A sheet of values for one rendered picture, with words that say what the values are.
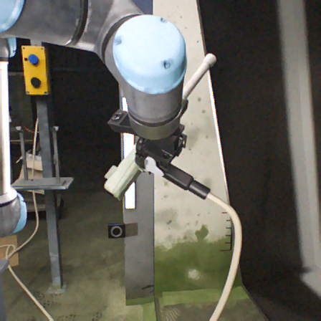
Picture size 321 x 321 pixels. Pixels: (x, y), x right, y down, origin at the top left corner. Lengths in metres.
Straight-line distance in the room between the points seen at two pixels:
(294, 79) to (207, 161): 0.67
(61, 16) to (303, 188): 1.10
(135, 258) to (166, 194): 0.44
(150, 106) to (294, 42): 0.88
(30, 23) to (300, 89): 1.00
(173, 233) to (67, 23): 1.44
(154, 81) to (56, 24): 0.13
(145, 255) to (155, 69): 1.48
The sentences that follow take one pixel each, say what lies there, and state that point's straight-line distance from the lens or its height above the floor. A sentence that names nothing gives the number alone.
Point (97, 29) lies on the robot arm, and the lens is 0.41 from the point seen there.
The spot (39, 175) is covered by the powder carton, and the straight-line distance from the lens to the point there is 3.18.
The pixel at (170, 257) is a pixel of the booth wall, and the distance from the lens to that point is 1.76.
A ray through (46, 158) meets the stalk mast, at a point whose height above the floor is 0.91.
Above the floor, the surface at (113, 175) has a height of 1.05.
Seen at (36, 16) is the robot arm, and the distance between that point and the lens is 0.37.
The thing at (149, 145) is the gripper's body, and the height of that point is 1.13.
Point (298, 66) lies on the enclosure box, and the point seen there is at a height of 1.36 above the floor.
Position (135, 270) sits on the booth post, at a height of 0.24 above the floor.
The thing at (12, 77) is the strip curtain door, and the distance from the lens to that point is 11.25.
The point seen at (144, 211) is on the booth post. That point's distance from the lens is 1.61.
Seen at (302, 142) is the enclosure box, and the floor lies 1.07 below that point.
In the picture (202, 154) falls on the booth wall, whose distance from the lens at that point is 1.58.
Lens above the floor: 1.19
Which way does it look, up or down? 11 degrees down
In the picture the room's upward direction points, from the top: straight up
